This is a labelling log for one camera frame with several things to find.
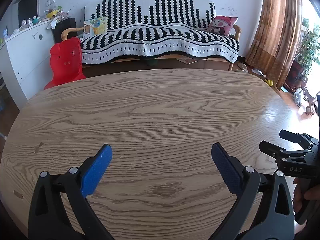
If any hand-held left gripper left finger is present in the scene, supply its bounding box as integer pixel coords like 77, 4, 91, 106
28, 144, 113, 240

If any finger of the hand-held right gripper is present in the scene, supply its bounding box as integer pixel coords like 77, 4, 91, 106
259, 141, 313, 162
279, 129, 320, 147

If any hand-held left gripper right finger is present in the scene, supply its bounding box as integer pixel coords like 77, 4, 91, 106
211, 142, 295, 240

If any person's right hand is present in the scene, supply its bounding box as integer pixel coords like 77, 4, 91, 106
293, 177, 320, 213

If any child tricycle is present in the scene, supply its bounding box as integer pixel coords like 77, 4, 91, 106
301, 82, 320, 115

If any white plastic bag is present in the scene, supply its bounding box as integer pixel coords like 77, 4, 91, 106
293, 87, 303, 107

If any potted plant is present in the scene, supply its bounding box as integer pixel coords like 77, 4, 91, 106
284, 17, 320, 90

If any brown patterned curtain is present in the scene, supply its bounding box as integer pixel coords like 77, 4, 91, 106
246, 0, 303, 88

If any red plastic bear chair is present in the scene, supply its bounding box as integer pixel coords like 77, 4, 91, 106
44, 37, 87, 90

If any brown cardboard sheet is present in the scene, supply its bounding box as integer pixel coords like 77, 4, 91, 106
176, 57, 198, 65

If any white cabinet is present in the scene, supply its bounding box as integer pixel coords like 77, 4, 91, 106
0, 20, 63, 110

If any pink cartoon cushion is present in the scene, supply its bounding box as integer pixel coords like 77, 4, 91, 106
207, 16, 238, 37

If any wooden sofa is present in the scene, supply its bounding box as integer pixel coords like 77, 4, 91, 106
61, 24, 242, 72

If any children's picture book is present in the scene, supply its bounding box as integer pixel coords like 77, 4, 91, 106
83, 17, 108, 37

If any striped black-white sofa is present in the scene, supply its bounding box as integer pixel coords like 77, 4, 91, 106
79, 0, 240, 64

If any black speaker box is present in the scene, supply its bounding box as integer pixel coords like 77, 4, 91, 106
52, 18, 77, 43

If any pile of assorted toys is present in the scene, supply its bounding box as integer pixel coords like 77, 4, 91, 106
44, 5, 71, 29

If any row of small bottles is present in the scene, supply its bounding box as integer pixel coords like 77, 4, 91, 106
20, 16, 41, 28

